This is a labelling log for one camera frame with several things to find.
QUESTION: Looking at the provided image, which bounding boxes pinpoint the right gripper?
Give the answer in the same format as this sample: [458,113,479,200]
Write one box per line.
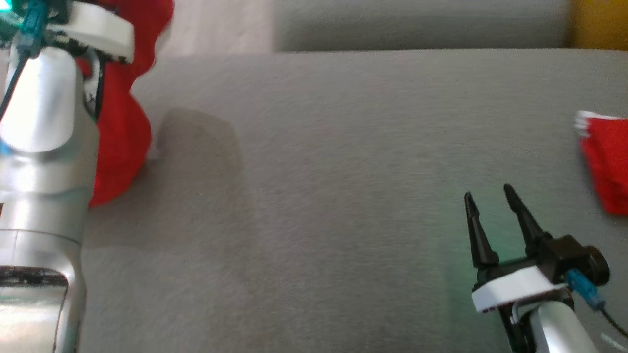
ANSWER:
[464,183,611,353]

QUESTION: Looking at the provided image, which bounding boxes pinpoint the large grey sofa seat cushion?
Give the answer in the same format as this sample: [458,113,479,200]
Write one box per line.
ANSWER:
[0,48,628,353]

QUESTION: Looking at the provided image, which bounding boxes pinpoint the gripper blue plug cable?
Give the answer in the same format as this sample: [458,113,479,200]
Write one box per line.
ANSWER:
[566,268,628,340]
[0,0,49,121]

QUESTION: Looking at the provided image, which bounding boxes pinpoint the right gripper blue plug cable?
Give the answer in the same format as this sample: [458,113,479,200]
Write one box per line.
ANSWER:
[566,268,628,340]

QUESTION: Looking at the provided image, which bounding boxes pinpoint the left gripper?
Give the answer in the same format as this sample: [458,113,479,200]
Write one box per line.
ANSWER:
[0,0,136,65]

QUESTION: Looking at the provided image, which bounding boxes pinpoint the yellow cushion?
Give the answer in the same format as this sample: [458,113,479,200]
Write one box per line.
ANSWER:
[569,0,628,51]

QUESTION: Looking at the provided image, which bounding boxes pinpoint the red shorts wide white band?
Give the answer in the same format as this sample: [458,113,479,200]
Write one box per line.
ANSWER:
[574,110,628,217]

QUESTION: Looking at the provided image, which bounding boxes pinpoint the left gripper blue plug cable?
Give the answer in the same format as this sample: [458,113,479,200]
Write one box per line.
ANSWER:
[0,0,49,121]

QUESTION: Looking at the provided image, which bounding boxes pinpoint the red shorts thin white stripes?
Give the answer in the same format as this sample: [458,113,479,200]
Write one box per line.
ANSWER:
[75,0,175,207]

